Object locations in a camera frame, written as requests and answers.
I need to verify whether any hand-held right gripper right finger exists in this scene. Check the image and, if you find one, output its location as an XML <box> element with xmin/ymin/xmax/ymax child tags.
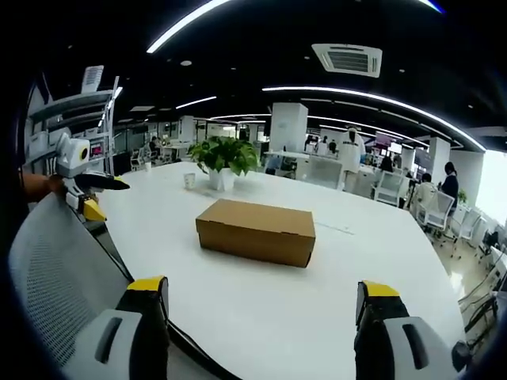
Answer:
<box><xmin>353</xmin><ymin>279</ymin><xmax>463</xmax><ymax>380</ymax></box>

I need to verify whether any grey mesh office chair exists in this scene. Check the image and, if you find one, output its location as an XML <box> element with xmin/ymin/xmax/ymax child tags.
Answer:
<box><xmin>8</xmin><ymin>192</ymin><xmax>135</xmax><ymax>375</ymax></box>

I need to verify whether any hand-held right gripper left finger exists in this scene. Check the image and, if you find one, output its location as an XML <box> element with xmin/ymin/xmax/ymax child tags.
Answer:
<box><xmin>62</xmin><ymin>275</ymin><xmax>171</xmax><ymax>380</ymax></box>

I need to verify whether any green potted plant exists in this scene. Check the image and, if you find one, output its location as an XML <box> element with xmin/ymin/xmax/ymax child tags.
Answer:
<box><xmin>186</xmin><ymin>135</ymin><xmax>261</xmax><ymax>192</ymax></box>

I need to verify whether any ceiling air conditioner vent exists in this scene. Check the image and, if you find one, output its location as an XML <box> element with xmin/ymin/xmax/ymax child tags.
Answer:
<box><xmin>311</xmin><ymin>43</ymin><xmax>383</xmax><ymax>78</ymax></box>

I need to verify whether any brown cardboard shoe box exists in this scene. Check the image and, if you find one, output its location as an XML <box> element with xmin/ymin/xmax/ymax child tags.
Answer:
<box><xmin>195</xmin><ymin>198</ymin><xmax>317</xmax><ymax>269</ymax></box>

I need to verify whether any white square pillar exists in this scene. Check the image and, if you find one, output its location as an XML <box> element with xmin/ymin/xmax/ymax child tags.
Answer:
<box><xmin>269</xmin><ymin>102</ymin><xmax>309</xmax><ymax>154</ymax></box>

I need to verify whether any white metal shelf rack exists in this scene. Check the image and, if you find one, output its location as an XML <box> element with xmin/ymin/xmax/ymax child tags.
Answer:
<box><xmin>23</xmin><ymin>65</ymin><xmax>122</xmax><ymax>177</ymax></box>

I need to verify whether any white mesh office chair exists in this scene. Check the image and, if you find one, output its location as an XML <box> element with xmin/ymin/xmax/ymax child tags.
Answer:
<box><xmin>372</xmin><ymin>170</ymin><xmax>406</xmax><ymax>207</ymax></box>
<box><xmin>419</xmin><ymin>192</ymin><xmax>456</xmax><ymax>242</ymax></box>

